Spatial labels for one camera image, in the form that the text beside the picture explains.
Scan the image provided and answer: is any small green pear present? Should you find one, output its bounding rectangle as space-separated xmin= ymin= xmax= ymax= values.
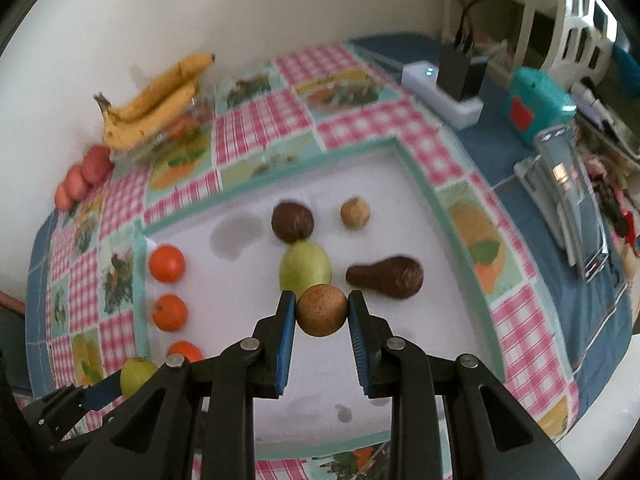
xmin=119 ymin=356 xmax=157 ymax=399

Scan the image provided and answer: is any brown speckled round fruit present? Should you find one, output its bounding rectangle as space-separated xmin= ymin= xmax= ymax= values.
xmin=296 ymin=284 xmax=347 ymax=337

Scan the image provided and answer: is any dark brown avocado pear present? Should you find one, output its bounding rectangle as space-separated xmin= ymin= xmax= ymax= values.
xmin=345 ymin=255 xmax=424 ymax=299

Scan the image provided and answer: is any orange tangerine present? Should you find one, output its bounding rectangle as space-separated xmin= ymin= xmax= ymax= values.
xmin=152 ymin=294 xmax=189 ymax=333
xmin=148 ymin=245 xmax=186 ymax=283
xmin=166 ymin=340 xmax=204 ymax=363

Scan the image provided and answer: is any dark brown round fruit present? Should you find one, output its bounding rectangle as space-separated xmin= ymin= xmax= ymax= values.
xmin=271 ymin=202 xmax=314 ymax=244

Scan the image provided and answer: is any small brown round fruit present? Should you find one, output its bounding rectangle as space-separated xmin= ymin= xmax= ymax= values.
xmin=340 ymin=196 xmax=371 ymax=230

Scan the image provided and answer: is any white teal-rimmed tray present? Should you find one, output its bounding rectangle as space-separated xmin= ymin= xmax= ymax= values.
xmin=140 ymin=138 xmax=504 ymax=459

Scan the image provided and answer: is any small pale red apple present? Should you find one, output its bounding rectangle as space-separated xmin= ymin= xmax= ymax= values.
xmin=54 ymin=182 xmax=76 ymax=212

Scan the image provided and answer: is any clear plastic fruit tray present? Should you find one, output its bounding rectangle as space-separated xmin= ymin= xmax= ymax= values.
xmin=110 ymin=86 xmax=215 ymax=164

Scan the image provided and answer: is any middle red apple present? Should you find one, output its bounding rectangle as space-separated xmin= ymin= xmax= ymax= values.
xmin=63 ymin=164 xmax=90 ymax=202

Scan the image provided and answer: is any large red apple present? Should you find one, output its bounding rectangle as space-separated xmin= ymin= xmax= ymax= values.
xmin=80 ymin=145 xmax=113 ymax=185

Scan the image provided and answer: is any pink checkered fruit tablecloth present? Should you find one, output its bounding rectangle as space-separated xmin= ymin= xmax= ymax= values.
xmin=27 ymin=44 xmax=579 ymax=440

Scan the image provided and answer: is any lower yellow banana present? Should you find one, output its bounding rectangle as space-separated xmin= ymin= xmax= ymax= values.
xmin=93 ymin=77 xmax=198 ymax=151

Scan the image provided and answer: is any yellow banana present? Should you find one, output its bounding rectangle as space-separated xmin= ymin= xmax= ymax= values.
xmin=93 ymin=77 xmax=198 ymax=151
xmin=113 ymin=52 xmax=215 ymax=122

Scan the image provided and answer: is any white power bank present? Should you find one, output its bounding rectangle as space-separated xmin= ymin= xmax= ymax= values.
xmin=400 ymin=61 xmax=484 ymax=130

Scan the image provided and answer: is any upper yellow banana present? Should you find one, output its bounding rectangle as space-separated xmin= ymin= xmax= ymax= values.
xmin=113 ymin=52 xmax=215 ymax=122

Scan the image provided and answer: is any black charger block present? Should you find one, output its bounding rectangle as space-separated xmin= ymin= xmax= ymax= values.
xmin=436 ymin=46 xmax=488 ymax=102

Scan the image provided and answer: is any teal box red label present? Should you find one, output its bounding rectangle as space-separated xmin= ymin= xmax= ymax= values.
xmin=502 ymin=67 xmax=577 ymax=148

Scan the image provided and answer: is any white plastic chair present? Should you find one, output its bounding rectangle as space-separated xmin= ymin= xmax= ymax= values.
xmin=513 ymin=0 xmax=617 ymax=89

